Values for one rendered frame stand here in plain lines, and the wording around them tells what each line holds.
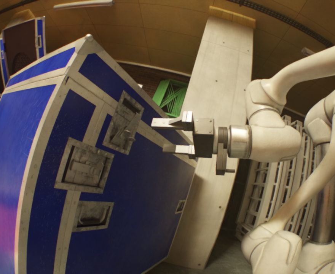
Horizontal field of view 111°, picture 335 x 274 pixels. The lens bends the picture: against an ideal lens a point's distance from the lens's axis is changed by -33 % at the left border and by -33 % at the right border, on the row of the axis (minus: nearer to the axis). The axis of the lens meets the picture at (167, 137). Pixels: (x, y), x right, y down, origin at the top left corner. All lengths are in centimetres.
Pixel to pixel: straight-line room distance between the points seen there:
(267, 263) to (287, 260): 5
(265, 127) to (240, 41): 201
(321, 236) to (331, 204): 12
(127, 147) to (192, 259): 140
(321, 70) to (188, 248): 162
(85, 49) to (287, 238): 64
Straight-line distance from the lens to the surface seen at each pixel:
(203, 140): 42
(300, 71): 47
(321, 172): 55
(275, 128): 46
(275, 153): 45
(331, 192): 72
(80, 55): 44
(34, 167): 40
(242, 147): 43
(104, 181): 54
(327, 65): 42
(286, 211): 60
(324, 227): 73
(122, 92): 53
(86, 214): 57
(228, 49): 223
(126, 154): 58
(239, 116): 179
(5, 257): 64
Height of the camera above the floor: 83
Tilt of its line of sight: 12 degrees up
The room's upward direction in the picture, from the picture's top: 17 degrees clockwise
